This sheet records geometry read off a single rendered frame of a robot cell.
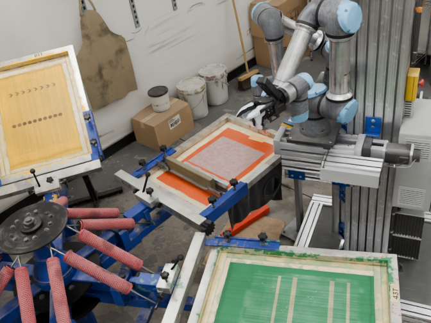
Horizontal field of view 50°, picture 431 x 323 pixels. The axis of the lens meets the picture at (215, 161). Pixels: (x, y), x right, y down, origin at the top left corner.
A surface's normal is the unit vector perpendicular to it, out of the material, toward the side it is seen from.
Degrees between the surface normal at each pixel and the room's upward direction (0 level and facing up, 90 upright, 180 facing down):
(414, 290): 0
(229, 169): 0
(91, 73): 89
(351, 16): 83
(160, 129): 90
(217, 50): 90
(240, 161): 0
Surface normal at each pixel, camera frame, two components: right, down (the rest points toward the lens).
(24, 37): 0.71, 0.33
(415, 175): -0.40, 0.59
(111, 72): 0.29, 0.52
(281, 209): -0.14, -0.79
